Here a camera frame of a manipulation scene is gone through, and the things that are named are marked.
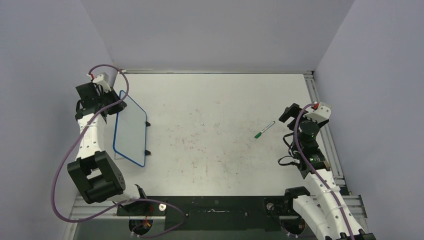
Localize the aluminium frame rail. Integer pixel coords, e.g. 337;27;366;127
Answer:
303;71;347;188
122;69;313;75

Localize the aluminium frame rail right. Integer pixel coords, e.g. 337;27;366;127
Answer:
303;71;347;188

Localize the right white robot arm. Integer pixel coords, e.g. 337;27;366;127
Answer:
278;102;376;240

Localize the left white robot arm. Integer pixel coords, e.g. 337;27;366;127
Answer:
67;80;149;216

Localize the blue framed whiteboard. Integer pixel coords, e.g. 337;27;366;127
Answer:
112;96;151;168

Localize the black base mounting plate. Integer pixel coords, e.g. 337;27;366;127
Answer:
116;195;306;234

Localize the aluminium frame rail back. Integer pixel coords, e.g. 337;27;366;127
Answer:
122;69;313;75

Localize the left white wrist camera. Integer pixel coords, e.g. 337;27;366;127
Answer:
91;72;112;93

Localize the green capped marker pen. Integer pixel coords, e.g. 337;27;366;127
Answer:
254;121;276;139

